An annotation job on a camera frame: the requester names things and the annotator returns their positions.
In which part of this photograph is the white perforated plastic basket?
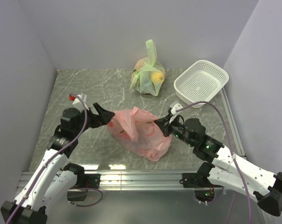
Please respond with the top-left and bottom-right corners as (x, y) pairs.
(173, 60), (229, 108)

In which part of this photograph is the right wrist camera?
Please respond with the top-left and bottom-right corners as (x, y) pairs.
(169, 101), (183, 124)

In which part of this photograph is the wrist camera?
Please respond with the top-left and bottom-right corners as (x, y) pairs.
(169, 101), (183, 124)
(69, 93), (88, 110)

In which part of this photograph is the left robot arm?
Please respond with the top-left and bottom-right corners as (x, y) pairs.
(0, 103), (115, 224)

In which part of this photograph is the fruit in pink bag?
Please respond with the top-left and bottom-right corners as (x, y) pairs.
(119, 130), (131, 140)

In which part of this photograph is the aluminium front rail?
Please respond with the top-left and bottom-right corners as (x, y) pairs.
(17, 169), (225, 191)

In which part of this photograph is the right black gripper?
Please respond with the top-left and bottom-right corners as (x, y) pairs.
(154, 113), (195, 147)

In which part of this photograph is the orange fruit in green bag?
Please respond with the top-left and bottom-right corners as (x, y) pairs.
(133, 57), (149, 73)

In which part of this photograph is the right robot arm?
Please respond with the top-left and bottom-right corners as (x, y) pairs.
(154, 115), (282, 217)

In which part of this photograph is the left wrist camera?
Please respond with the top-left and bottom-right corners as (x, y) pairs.
(69, 93), (88, 110)

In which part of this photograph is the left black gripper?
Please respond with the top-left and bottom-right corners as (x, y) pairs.
(74, 102), (115, 136)

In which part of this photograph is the yellow fruit in green bag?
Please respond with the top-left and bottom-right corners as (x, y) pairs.
(150, 72), (165, 85)

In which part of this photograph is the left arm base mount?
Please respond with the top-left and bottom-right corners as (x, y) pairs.
(67, 173), (101, 202)

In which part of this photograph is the pink plastic bag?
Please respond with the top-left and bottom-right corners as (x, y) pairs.
(107, 107), (172, 161)

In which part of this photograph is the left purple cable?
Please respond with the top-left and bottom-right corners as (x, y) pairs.
(5, 93), (103, 224)

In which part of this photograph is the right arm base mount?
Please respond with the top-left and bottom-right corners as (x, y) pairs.
(179, 173), (224, 206)

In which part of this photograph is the green plastic bag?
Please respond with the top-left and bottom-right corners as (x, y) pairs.
(130, 40), (166, 96)

